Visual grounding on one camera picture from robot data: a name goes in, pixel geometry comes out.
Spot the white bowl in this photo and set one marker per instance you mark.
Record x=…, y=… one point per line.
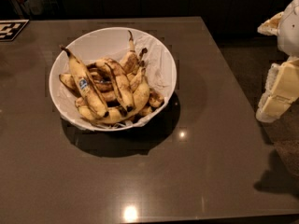
x=111, y=42

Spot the dark banana at right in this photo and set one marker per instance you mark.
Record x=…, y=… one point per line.
x=156, y=99

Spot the long curved bottom banana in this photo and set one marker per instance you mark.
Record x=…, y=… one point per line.
x=141, y=96

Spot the banana with blue sticker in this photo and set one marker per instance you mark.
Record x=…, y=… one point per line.
x=86, y=87

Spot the small banana at left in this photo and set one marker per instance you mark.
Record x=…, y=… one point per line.
x=69, y=82

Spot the black white marker tag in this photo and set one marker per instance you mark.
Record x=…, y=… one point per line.
x=9, y=30

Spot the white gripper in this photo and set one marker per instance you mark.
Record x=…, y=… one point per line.
x=290, y=28

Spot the spotted banana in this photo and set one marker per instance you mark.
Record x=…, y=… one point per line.
x=120, y=82

